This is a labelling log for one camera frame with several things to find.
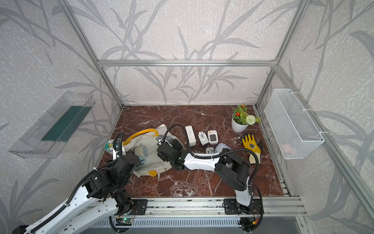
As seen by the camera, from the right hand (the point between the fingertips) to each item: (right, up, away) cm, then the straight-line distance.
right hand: (167, 144), depth 86 cm
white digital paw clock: (+28, +3, +10) cm, 30 cm away
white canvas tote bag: (-7, +6, -14) cm, 17 cm away
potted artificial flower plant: (+47, +14, +9) cm, 50 cm away
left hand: (-19, -1, -15) cm, 24 cm away
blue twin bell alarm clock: (-15, -5, -1) cm, 16 cm away
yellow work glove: (+53, -1, +8) cm, 53 cm away
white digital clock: (+14, +4, +9) cm, 17 cm away
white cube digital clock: (+26, -5, +5) cm, 27 cm away
